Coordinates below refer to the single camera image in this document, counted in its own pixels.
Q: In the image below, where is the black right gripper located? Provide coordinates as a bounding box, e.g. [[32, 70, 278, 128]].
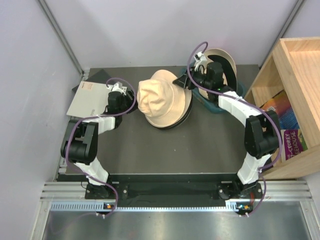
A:
[[173, 67, 212, 91]]

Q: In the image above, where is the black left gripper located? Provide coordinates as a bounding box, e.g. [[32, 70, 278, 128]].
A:
[[118, 89, 145, 115]]

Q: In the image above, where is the cream bucket hat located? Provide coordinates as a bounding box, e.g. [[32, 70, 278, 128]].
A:
[[158, 89, 193, 130]]

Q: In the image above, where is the beige black reversible hat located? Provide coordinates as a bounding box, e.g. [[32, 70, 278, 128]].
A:
[[137, 69, 186, 128]]

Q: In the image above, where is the black bucket hat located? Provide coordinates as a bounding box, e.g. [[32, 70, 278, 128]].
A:
[[157, 99, 193, 130]]

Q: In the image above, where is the tan black hat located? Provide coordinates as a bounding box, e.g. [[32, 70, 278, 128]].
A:
[[198, 48, 238, 92]]

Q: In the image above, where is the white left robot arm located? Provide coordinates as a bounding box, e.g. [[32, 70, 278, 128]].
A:
[[60, 90, 138, 199]]

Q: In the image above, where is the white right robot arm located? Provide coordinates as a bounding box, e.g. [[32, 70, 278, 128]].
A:
[[173, 61, 282, 198]]

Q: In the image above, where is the white calibration board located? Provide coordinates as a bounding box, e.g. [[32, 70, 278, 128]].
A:
[[66, 81, 110, 118]]

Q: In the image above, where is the teal plastic bin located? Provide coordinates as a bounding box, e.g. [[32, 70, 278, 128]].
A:
[[184, 66, 239, 114]]

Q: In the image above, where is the dark grey foam pad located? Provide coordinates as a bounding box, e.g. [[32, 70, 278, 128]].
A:
[[71, 69, 118, 94]]

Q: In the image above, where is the wooden shelf box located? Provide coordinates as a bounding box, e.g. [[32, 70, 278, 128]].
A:
[[245, 36, 320, 180]]

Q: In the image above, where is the purple treehouse book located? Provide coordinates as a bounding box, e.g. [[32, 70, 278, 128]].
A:
[[281, 129, 308, 163]]

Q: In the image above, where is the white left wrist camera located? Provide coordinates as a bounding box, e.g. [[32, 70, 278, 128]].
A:
[[106, 82, 127, 95]]

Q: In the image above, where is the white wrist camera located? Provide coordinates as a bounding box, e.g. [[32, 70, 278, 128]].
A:
[[106, 82, 127, 95], [194, 51, 207, 71]]

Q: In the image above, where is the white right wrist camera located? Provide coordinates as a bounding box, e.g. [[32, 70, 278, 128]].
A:
[[194, 51, 207, 71]]

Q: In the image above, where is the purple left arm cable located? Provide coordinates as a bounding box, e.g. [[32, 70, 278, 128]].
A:
[[63, 77, 138, 212]]

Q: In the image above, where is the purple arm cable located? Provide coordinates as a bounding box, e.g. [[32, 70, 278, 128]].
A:
[[186, 41, 283, 217], [63, 77, 138, 212]]

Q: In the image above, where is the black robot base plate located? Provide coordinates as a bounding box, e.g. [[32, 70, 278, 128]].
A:
[[85, 173, 263, 208]]

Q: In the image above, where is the aluminium frame rail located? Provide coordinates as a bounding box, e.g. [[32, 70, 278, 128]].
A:
[[40, 180, 312, 213]]

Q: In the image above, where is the aluminium corner post left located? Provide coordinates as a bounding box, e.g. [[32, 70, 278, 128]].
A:
[[36, 0, 84, 75]]

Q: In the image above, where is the aluminium corner post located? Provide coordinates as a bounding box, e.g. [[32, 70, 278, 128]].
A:
[[259, 0, 307, 69], [36, 0, 84, 75]]

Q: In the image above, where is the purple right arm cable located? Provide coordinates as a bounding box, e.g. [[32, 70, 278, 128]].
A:
[[186, 41, 283, 217]]

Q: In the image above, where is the aluminium corner post right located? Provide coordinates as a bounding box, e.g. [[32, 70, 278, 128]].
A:
[[259, 0, 307, 69]]

